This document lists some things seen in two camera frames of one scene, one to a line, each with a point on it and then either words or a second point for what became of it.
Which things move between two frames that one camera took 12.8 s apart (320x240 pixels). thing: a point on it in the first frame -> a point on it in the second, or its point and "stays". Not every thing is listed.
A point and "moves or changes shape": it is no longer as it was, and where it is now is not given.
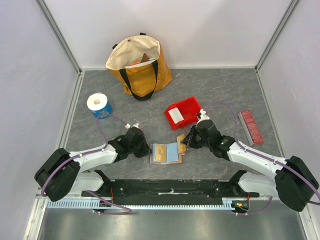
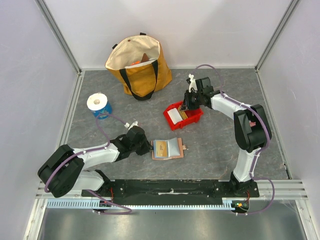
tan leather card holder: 164,154 moves or changes shape
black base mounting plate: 171,192 stays
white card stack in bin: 175,115 stays
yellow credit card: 159,152 moves or changes shape
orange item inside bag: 136,62 stays
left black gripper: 146,149 stays
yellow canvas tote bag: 140,82 stays
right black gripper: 194,137 -> 189,100
